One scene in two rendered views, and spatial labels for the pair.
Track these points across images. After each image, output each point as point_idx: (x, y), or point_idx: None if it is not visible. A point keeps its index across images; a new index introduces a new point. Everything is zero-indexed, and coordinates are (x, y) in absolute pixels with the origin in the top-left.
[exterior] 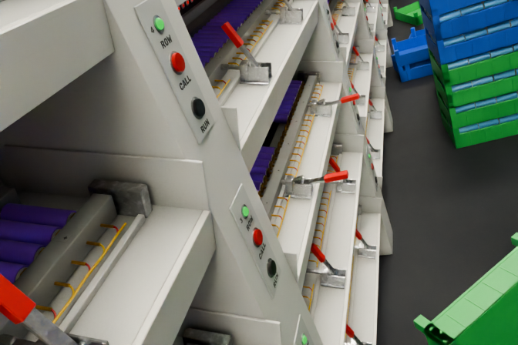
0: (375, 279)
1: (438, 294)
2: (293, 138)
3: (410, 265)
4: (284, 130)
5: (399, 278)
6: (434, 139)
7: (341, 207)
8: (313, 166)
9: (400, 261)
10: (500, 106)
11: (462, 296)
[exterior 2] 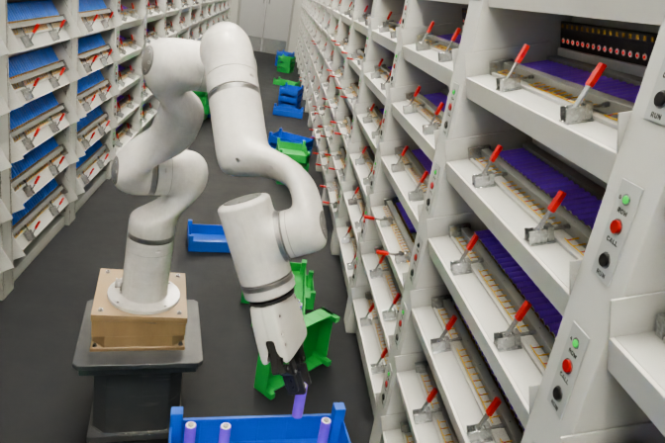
0: (367, 357)
1: (328, 410)
2: (402, 231)
3: (350, 435)
4: None
5: (357, 425)
6: None
7: (387, 307)
8: (387, 234)
9: (359, 440)
10: None
11: (315, 321)
